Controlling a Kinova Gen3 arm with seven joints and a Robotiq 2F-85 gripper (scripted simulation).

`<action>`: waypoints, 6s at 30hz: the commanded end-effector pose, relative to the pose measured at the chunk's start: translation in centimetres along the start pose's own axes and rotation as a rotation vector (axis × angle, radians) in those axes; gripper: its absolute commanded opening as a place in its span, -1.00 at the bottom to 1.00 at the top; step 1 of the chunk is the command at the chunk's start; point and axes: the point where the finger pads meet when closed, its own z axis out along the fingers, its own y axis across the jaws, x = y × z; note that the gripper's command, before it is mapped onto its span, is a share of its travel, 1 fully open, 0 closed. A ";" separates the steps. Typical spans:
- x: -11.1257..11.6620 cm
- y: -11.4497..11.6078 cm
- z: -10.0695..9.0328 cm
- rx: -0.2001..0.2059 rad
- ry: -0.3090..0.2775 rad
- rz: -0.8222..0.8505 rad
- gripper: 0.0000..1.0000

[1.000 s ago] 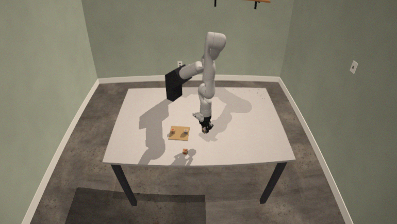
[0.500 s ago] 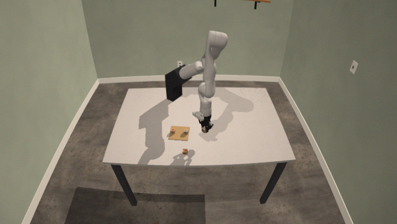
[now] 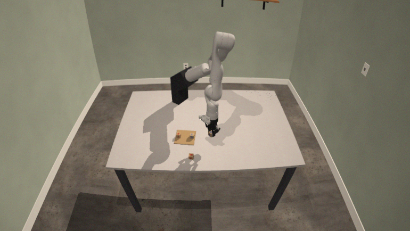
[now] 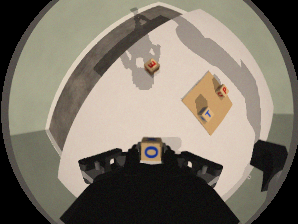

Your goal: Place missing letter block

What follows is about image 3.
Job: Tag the tan flat mat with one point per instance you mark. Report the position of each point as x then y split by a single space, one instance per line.
185 137

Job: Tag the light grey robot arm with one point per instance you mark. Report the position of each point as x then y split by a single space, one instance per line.
214 68

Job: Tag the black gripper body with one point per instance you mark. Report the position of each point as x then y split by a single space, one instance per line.
213 123

